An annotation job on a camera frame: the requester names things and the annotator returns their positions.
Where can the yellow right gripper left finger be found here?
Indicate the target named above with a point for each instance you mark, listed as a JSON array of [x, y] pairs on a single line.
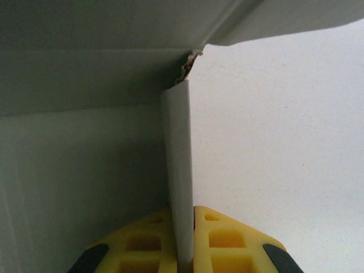
[[128, 244]]

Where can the white corrugated cardboard box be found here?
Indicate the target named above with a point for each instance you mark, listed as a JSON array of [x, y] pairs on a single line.
[[85, 142]]

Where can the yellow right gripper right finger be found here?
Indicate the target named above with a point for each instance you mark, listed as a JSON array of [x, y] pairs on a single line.
[[247, 244]]

